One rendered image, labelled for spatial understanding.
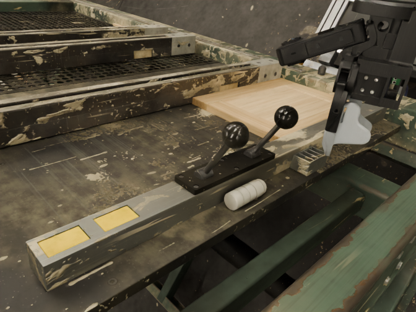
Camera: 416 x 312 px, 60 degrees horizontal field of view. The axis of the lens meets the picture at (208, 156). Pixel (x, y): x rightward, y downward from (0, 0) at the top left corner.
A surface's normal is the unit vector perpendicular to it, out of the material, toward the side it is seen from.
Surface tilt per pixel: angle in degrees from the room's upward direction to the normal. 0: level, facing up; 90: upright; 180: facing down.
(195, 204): 90
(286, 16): 0
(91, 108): 90
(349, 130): 41
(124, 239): 90
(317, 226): 57
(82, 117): 90
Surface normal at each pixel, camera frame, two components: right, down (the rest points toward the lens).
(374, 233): 0.10, -0.87
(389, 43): -0.42, 0.40
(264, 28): -0.54, -0.24
